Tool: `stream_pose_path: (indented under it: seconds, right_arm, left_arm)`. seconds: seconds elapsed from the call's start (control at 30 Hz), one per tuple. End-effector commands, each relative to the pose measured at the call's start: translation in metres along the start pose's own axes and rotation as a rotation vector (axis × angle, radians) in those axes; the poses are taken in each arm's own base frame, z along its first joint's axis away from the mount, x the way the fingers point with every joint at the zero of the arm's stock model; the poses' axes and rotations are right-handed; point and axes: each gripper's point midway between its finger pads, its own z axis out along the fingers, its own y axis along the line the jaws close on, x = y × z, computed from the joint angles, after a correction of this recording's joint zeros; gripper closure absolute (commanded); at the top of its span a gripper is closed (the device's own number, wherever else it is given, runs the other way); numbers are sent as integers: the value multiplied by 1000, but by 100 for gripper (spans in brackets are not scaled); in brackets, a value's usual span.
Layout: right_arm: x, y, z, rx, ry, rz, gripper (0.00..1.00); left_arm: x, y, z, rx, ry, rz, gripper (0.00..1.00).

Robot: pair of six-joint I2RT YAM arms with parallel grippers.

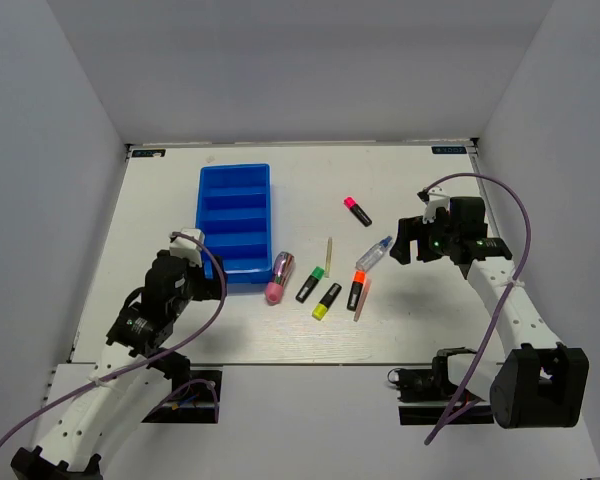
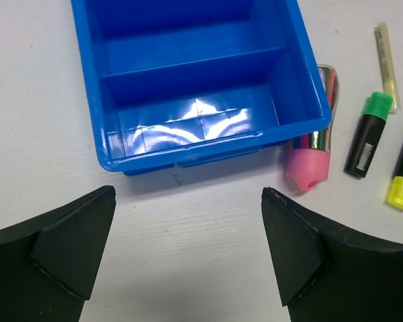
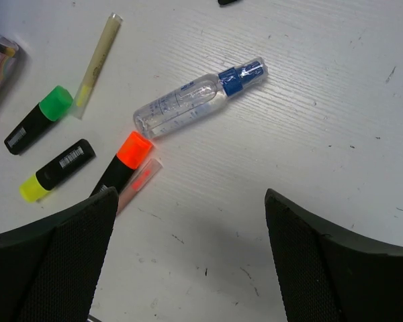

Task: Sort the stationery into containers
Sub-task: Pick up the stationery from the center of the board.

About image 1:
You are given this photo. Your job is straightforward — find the orange refill tube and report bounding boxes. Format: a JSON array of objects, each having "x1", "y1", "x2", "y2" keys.
[{"x1": 353, "y1": 277, "x2": 372, "y2": 323}]

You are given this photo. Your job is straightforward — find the right corner label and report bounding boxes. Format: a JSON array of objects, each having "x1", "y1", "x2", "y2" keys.
[{"x1": 431, "y1": 145, "x2": 467, "y2": 155}]

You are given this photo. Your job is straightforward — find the yellow cap black highlighter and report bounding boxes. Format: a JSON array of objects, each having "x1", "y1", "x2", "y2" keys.
[{"x1": 312, "y1": 282, "x2": 342, "y2": 321}]

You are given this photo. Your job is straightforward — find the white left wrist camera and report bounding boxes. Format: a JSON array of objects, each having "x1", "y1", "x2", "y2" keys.
[{"x1": 169, "y1": 228, "x2": 205, "y2": 267}]

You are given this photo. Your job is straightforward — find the pink cap black highlighter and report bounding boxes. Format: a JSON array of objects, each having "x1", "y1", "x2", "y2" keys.
[{"x1": 343, "y1": 197, "x2": 372, "y2": 227}]

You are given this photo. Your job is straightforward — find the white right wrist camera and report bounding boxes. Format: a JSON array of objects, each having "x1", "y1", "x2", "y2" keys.
[{"x1": 417, "y1": 186, "x2": 450, "y2": 224}]

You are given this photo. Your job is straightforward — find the clear blue cap spray bottle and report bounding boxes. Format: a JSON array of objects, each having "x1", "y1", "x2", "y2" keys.
[{"x1": 355, "y1": 236, "x2": 393, "y2": 272}]

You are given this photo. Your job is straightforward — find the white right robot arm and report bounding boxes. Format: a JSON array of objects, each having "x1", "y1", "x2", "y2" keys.
[{"x1": 390, "y1": 191, "x2": 589, "y2": 429}]

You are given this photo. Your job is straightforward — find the orange cap black highlighter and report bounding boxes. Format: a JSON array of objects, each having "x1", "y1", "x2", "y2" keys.
[{"x1": 347, "y1": 270, "x2": 366, "y2": 311}]

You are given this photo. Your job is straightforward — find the green cap black highlighter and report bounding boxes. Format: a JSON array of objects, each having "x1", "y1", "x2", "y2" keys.
[{"x1": 295, "y1": 266, "x2": 325, "y2": 303}]

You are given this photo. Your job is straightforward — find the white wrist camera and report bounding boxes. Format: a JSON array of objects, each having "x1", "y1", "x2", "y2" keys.
[
  {"x1": 417, "y1": 186, "x2": 450, "y2": 224},
  {"x1": 169, "y1": 228, "x2": 205, "y2": 267}
]

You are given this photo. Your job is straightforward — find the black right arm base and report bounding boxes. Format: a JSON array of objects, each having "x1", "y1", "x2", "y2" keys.
[{"x1": 387, "y1": 368, "x2": 494, "y2": 426}]

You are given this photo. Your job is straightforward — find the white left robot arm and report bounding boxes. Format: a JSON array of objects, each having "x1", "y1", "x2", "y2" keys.
[{"x1": 11, "y1": 245, "x2": 227, "y2": 479}]

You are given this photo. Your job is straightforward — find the left corner label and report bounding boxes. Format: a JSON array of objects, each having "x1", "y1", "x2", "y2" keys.
[{"x1": 131, "y1": 149, "x2": 166, "y2": 158}]

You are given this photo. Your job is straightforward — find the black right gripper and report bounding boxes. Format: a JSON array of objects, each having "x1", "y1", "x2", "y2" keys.
[{"x1": 390, "y1": 210, "x2": 459, "y2": 265}]

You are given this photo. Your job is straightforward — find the blue compartment tray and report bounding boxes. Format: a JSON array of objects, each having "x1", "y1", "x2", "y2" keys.
[{"x1": 196, "y1": 163, "x2": 273, "y2": 284}]

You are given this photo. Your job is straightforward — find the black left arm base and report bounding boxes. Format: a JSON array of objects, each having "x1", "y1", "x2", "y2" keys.
[{"x1": 143, "y1": 369, "x2": 223, "y2": 425}]

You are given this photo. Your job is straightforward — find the corner label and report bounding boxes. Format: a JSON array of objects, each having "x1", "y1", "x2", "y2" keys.
[
  {"x1": 131, "y1": 149, "x2": 166, "y2": 158},
  {"x1": 431, "y1": 145, "x2": 467, "y2": 155}
]

